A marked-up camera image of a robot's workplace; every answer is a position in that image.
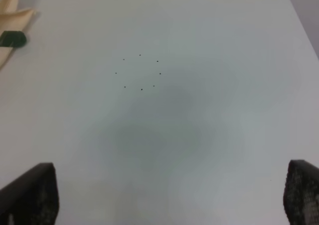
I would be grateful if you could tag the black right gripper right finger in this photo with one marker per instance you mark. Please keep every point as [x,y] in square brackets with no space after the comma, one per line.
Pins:
[301,193]

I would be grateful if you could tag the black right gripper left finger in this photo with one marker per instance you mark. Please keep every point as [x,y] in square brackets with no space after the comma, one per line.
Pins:
[32,198]

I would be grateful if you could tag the white linen bag green handles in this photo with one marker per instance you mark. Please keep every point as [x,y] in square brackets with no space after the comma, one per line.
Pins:
[12,24]

